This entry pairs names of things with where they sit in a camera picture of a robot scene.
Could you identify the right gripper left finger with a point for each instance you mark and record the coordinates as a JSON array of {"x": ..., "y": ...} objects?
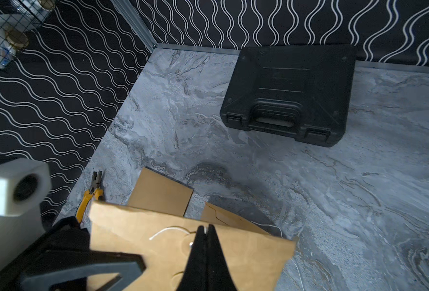
[{"x": 194, "y": 277}]

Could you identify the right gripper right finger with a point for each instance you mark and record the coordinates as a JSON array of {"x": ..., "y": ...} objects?
[{"x": 218, "y": 275}]

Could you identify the brown file bag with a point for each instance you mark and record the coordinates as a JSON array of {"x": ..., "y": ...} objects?
[
  {"x": 232, "y": 218},
  {"x": 162, "y": 240},
  {"x": 156, "y": 192}
]

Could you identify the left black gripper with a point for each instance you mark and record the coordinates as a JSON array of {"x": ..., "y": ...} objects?
[{"x": 61, "y": 256}]

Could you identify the silver object in black basket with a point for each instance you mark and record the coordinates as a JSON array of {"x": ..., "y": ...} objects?
[{"x": 7, "y": 40}]

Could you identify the black plastic tool case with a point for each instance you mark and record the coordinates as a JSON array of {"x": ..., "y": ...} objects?
[{"x": 300, "y": 92}]

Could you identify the yellow handled pliers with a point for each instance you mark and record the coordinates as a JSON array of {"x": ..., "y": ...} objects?
[{"x": 95, "y": 191}]

